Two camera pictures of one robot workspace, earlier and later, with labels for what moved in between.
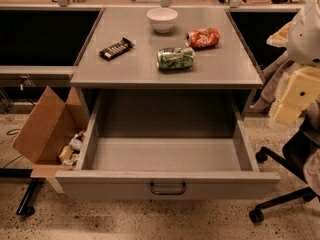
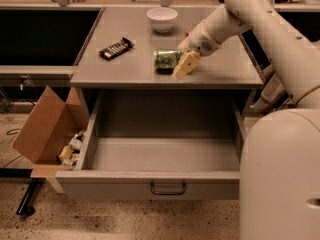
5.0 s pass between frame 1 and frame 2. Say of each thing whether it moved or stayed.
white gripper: moved
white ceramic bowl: stayed
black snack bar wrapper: stayed
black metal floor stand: stayed
